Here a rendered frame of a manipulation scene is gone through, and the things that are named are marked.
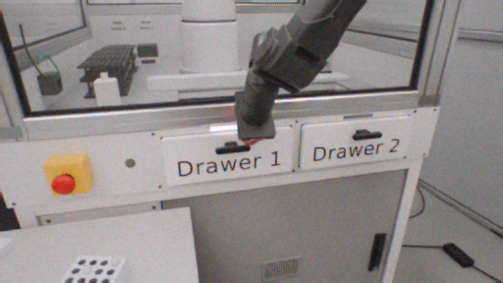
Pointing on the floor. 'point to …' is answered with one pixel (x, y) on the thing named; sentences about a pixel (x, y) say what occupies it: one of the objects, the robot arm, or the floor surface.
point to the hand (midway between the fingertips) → (249, 136)
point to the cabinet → (277, 223)
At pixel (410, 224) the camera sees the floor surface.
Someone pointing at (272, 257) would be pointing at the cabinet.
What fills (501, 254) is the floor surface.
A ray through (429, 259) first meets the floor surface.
